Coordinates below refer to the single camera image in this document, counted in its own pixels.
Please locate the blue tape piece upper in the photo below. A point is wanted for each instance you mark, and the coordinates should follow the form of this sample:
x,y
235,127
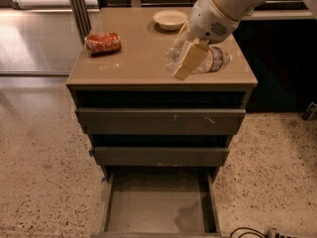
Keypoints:
x,y
90,153

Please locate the dark floor box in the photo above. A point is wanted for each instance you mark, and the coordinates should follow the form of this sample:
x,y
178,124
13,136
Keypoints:
x,y
310,111

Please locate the open grey bottom drawer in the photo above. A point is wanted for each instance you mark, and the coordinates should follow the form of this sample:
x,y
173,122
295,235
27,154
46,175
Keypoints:
x,y
149,202

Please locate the white ceramic bowl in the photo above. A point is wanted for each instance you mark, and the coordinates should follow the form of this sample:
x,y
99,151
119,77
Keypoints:
x,y
170,20

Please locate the grey top drawer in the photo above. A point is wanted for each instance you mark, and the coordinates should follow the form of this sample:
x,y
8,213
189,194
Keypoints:
x,y
149,121

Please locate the crushed orange soda can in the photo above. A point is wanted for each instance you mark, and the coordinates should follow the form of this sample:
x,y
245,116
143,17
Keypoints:
x,y
103,43

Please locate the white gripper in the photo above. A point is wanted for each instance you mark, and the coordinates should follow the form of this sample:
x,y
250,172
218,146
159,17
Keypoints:
x,y
208,20

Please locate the clear plastic water bottle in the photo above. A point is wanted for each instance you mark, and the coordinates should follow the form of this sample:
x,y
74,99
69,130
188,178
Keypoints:
x,y
217,59

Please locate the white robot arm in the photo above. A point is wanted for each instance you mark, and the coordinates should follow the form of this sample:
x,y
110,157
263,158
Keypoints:
x,y
211,22

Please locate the grey middle drawer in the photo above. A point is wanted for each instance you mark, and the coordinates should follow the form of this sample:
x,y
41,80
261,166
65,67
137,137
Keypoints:
x,y
160,157

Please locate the grey three-drawer cabinet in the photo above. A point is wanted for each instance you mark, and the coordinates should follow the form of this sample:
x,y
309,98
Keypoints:
x,y
136,77

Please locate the grey power strip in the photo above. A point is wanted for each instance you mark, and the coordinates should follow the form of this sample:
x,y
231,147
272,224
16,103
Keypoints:
x,y
274,233

